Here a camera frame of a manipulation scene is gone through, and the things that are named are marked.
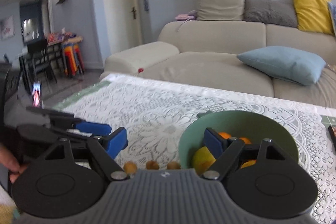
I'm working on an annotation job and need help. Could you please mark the dark dining table with chairs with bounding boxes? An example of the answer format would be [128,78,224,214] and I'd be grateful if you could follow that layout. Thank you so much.
[18,39,63,93]

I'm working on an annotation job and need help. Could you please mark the beige sofa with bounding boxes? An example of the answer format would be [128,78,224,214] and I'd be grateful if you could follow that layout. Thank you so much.
[99,21,336,109]

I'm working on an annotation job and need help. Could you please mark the grey cushion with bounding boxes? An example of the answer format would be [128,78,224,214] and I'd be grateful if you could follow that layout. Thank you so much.
[244,0,298,28]

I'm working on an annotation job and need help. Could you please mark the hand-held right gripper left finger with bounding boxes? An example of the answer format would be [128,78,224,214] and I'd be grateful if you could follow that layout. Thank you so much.
[28,127,130,182]

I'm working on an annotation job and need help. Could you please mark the stack of colourful stools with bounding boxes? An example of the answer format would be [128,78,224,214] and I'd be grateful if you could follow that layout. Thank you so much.
[62,43,86,77]

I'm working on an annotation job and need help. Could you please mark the white door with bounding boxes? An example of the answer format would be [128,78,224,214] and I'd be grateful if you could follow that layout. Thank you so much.
[102,0,143,56]

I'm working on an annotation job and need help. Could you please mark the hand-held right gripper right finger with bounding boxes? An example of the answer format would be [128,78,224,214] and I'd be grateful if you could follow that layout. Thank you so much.
[201,128,303,181]

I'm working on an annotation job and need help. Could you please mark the light blue pillow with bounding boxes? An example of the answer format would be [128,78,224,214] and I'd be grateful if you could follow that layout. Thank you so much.
[237,46,327,86]

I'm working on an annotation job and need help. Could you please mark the small wall picture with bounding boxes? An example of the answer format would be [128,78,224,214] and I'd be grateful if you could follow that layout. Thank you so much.
[0,15,15,41]

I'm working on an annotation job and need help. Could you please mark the smartphone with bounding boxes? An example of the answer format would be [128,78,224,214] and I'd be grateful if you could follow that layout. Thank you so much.
[32,81,42,107]

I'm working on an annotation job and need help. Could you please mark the blue floral cushion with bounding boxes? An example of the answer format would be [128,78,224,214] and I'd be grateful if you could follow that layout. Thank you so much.
[328,1,336,37]

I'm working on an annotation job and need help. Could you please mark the person's left hand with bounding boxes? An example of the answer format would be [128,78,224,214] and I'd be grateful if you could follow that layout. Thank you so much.
[0,144,28,184]

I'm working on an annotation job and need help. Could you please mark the white lace tablecloth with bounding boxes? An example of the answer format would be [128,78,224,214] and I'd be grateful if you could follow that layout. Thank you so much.
[54,73,336,224]

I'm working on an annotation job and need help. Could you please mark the pink item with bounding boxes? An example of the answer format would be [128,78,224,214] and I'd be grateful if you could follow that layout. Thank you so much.
[175,11,197,20]

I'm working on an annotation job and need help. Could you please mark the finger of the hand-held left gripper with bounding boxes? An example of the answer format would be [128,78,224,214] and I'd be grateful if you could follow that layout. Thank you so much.
[26,106,112,137]
[49,127,105,143]

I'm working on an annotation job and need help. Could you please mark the pile of snack packets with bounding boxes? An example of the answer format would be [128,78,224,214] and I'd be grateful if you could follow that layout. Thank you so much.
[45,28,84,46]

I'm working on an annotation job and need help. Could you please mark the green colander bowl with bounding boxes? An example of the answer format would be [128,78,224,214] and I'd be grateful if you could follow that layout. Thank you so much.
[178,110,299,169]

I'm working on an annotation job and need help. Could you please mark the yellow cushion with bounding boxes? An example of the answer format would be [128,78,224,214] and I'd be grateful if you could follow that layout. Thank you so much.
[291,0,334,35]

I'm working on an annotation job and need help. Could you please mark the black notebook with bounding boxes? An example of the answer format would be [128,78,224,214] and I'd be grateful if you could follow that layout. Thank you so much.
[328,125,336,151]

